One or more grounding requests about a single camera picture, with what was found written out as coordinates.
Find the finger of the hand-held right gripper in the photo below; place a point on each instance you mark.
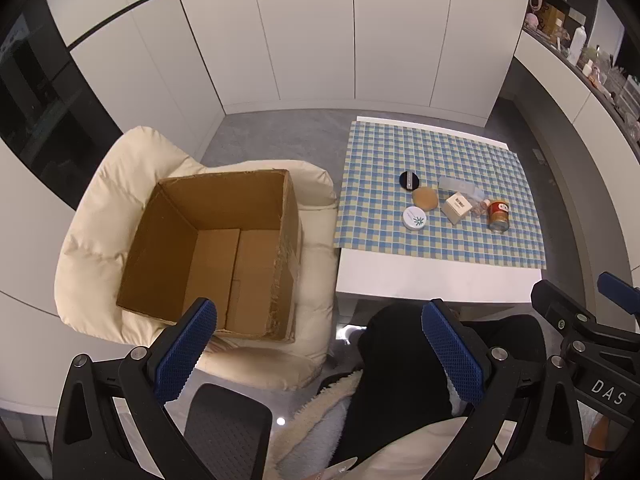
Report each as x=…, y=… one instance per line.
x=550, y=300
x=620, y=291

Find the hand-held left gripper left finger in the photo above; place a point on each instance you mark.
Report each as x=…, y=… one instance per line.
x=187, y=355

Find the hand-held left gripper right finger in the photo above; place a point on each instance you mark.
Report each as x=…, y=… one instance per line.
x=450, y=355

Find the red and gold can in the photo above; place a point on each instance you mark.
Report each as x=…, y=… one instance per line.
x=499, y=216

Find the large cardboard box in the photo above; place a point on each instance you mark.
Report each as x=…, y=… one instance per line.
x=215, y=260

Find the clear bottle with pink cap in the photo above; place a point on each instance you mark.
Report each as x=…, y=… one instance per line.
x=481, y=208

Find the small white carton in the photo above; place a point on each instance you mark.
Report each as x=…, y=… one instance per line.
x=456, y=208

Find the white round jar green leaf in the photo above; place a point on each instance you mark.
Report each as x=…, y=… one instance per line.
x=415, y=219

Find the tan makeup sponge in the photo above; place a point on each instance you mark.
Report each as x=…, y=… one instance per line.
x=425, y=197

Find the person's legs in black trousers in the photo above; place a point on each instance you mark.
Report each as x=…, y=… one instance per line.
x=395, y=360

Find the white table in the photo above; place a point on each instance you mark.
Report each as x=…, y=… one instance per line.
x=425, y=280

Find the black chair armrest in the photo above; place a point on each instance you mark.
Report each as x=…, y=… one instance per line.
x=225, y=430

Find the cream fleece-lined jacket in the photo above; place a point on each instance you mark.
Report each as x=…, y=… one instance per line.
x=320, y=425

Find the cream padded chair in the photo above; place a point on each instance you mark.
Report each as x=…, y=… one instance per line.
x=100, y=210

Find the clear drawer organizer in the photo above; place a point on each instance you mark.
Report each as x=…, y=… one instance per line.
x=625, y=91

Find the blue yellow checkered tablecloth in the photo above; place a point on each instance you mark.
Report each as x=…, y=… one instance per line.
x=380, y=160

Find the white counter cabinet dark top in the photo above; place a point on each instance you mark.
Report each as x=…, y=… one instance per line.
x=550, y=70

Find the white spray bottle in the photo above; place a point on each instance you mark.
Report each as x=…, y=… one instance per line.
x=576, y=45

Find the small pink plush toy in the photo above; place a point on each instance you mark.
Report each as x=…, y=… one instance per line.
x=531, y=21

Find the small brown cardboard box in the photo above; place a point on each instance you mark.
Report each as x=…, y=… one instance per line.
x=553, y=17

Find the black glass cabinet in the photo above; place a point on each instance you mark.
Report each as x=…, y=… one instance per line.
x=40, y=110

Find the white built-in wardrobe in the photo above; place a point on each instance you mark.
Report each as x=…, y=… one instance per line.
x=300, y=35

